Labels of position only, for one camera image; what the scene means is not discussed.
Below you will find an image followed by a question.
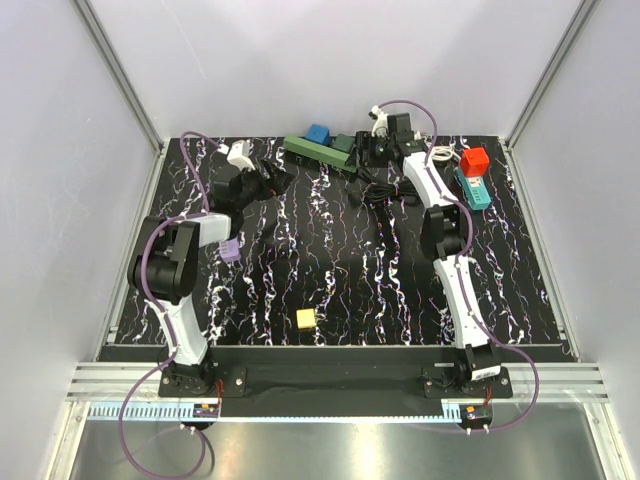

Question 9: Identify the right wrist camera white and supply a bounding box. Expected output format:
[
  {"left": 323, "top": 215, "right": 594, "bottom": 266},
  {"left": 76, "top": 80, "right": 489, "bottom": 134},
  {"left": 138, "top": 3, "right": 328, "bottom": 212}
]
[{"left": 369, "top": 105, "right": 389, "bottom": 138}]

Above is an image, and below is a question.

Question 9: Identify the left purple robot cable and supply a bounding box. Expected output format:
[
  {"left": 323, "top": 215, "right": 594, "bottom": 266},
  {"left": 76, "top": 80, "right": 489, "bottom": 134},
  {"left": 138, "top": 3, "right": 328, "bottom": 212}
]
[{"left": 117, "top": 130, "right": 226, "bottom": 476}]

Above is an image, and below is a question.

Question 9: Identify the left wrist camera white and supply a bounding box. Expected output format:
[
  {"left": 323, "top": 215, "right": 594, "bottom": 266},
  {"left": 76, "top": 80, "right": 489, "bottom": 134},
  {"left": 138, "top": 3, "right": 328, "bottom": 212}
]
[{"left": 217, "top": 140, "right": 256, "bottom": 174}]

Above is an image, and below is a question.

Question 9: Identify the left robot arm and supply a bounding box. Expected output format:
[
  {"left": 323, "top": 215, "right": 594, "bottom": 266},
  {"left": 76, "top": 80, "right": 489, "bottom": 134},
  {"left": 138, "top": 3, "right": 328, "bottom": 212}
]
[{"left": 127, "top": 162, "right": 294, "bottom": 396}]

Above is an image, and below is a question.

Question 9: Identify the red cube plug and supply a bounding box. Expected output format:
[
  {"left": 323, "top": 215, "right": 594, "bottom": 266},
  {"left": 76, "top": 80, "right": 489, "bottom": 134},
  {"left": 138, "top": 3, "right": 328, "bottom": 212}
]
[{"left": 459, "top": 147, "right": 490, "bottom": 178}]

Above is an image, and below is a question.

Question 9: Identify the green power strip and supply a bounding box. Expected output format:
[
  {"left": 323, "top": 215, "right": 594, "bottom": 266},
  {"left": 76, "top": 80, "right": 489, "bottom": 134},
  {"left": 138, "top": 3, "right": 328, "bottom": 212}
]
[{"left": 283, "top": 136, "right": 357, "bottom": 173}]

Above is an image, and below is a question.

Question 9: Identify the purple power strip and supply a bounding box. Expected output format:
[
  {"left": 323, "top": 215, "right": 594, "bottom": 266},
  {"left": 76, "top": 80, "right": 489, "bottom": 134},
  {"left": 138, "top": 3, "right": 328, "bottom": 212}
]
[{"left": 218, "top": 238, "right": 242, "bottom": 263}]

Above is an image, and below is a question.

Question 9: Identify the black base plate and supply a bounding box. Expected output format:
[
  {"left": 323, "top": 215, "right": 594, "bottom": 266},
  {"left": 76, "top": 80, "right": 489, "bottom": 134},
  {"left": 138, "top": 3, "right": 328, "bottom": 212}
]
[{"left": 97, "top": 343, "right": 576, "bottom": 416}]

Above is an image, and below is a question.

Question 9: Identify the aluminium frame rail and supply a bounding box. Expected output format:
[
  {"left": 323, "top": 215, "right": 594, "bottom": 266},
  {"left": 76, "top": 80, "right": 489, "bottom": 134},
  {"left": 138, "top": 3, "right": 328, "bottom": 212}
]
[{"left": 66, "top": 363, "right": 609, "bottom": 424}]

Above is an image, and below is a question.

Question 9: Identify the yellow cube plug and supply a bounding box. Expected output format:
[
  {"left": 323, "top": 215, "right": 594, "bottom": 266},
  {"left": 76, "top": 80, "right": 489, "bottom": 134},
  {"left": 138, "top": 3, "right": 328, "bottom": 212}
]
[{"left": 296, "top": 308, "right": 317, "bottom": 330}]

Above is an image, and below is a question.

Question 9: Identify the blue cube plug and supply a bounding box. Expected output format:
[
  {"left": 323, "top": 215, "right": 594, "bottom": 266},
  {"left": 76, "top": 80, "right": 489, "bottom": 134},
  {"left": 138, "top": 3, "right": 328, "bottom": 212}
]
[{"left": 305, "top": 124, "right": 331, "bottom": 146}]

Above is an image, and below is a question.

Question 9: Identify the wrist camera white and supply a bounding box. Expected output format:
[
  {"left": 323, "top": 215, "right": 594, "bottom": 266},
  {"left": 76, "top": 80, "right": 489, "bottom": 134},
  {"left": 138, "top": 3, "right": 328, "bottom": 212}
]
[
  {"left": 369, "top": 105, "right": 389, "bottom": 138},
  {"left": 217, "top": 140, "right": 256, "bottom": 174}
]

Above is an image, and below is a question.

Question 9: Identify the black marbled mat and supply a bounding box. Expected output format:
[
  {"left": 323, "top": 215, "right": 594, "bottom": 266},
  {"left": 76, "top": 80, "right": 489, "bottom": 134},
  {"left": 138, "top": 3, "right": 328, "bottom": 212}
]
[{"left": 114, "top": 134, "right": 566, "bottom": 347}]

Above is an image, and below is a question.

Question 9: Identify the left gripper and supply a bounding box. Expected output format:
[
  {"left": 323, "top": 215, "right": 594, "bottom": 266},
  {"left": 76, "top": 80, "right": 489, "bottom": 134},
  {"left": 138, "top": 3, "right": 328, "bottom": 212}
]
[{"left": 235, "top": 158, "right": 293, "bottom": 211}]

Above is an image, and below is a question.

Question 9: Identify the dark green cube plug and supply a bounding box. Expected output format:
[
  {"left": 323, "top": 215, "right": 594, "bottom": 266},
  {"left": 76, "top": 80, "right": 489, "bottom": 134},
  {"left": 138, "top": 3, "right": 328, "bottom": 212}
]
[{"left": 332, "top": 134, "right": 354, "bottom": 154}]

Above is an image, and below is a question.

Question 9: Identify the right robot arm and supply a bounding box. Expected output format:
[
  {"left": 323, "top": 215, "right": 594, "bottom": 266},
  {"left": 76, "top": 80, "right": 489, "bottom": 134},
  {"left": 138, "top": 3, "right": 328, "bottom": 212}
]
[{"left": 351, "top": 105, "right": 501, "bottom": 398}]

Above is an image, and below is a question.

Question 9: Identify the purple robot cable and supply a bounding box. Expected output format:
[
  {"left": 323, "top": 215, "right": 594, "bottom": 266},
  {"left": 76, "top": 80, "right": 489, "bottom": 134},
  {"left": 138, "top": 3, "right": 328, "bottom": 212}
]
[
  {"left": 374, "top": 98, "right": 541, "bottom": 434},
  {"left": 117, "top": 130, "right": 226, "bottom": 476}
]

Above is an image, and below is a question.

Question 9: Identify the white coiled cable right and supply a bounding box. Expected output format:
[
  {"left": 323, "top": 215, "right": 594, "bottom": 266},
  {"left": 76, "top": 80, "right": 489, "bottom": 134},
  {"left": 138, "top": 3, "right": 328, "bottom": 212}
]
[{"left": 424, "top": 142, "right": 462, "bottom": 165}]

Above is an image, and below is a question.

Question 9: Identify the black coiled cable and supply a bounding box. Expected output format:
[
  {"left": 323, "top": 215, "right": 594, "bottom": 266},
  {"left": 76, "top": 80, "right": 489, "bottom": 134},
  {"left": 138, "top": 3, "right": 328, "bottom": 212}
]
[{"left": 349, "top": 167, "right": 426, "bottom": 207}]

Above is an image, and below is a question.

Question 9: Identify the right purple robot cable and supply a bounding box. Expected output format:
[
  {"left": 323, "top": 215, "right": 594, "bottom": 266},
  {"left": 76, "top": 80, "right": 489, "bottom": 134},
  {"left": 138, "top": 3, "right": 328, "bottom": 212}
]
[{"left": 374, "top": 98, "right": 541, "bottom": 434}]

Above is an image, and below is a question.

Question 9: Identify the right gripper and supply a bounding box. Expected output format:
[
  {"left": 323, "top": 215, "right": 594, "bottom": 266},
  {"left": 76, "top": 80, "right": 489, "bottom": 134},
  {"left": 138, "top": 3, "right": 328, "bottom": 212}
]
[{"left": 342, "top": 132, "right": 392, "bottom": 169}]

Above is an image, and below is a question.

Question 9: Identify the teal power strip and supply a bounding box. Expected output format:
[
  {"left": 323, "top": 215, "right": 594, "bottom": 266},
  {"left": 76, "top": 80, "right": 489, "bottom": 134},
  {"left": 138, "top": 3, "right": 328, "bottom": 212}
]
[{"left": 456, "top": 167, "right": 491, "bottom": 211}]

